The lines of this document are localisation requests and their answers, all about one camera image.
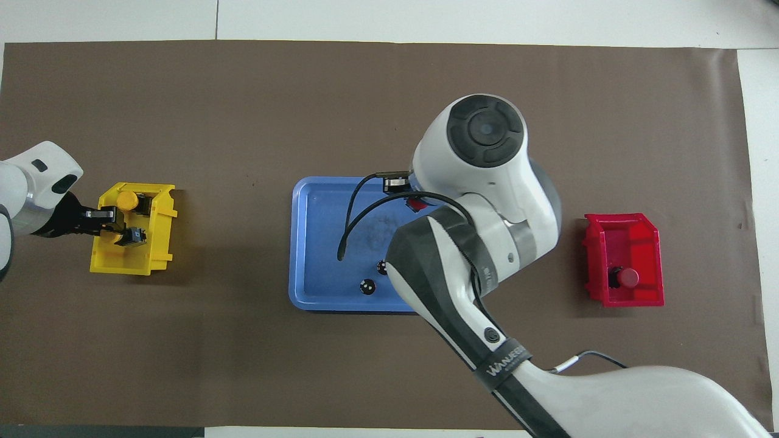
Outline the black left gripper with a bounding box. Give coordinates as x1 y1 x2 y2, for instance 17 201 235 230
46 192 122 239

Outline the blue plastic tray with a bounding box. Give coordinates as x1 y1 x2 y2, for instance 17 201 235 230
288 176 448 314

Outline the yellow plastic bin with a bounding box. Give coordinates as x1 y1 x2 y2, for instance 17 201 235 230
89 182 178 276

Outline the brown paper table mat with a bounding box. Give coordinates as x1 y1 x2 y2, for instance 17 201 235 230
0 40 774 434

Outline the red plastic bin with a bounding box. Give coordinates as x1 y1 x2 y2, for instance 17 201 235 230
581 212 665 308

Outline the black strap on right arm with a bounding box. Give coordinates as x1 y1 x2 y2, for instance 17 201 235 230
426 206 501 296
472 336 534 396

